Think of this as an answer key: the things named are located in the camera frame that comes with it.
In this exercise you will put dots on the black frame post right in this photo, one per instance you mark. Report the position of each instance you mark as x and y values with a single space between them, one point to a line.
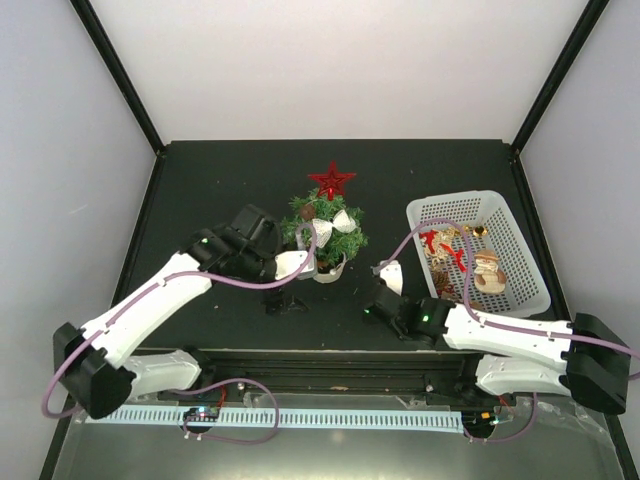
574 44

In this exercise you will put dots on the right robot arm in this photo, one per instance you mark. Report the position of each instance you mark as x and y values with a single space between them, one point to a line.
583 358

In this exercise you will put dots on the black frame post left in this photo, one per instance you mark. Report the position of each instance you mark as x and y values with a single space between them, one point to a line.
93 26

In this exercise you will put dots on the small green christmas tree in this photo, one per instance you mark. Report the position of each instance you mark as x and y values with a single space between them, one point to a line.
349 244

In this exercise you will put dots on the black frame post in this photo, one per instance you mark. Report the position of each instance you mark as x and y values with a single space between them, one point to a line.
574 44
93 26

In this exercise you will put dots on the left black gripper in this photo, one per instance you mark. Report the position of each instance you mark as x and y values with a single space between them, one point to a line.
281 305

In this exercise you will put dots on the gold script word ornament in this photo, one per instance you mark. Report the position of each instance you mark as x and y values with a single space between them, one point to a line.
441 257

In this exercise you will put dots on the red ribbon bow ornament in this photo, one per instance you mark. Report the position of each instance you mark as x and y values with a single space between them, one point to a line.
457 256

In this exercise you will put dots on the white plastic basket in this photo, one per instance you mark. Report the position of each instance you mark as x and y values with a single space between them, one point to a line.
526 293

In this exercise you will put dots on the gold bell ornament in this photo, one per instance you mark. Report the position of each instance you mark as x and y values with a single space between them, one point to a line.
477 231

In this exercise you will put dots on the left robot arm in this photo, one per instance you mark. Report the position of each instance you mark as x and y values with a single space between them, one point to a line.
96 363

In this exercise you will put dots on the snowman figurine ornament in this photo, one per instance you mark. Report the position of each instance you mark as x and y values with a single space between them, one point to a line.
488 277

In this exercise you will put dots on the white slotted cable duct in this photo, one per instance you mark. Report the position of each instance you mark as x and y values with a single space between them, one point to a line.
284 418

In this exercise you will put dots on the pine cone ornament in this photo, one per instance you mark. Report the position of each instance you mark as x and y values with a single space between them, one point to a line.
307 212
441 280

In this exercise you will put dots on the silver bow ornament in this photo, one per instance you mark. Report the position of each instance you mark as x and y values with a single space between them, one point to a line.
341 222

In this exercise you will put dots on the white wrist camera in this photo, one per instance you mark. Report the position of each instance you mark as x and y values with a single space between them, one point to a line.
389 273
297 261

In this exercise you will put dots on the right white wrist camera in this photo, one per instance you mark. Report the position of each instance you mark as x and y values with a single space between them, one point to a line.
389 273

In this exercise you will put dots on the red reindeer ornament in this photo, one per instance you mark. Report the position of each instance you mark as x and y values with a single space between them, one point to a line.
428 239

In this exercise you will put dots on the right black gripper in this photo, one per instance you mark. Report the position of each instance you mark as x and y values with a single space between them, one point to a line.
366 315

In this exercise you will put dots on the red star ornament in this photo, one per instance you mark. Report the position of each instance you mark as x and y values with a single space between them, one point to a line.
332 182

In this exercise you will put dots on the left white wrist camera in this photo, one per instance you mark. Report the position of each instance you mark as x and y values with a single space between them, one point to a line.
297 261

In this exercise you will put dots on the string lights with battery box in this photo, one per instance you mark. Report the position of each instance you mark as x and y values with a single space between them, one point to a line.
331 268

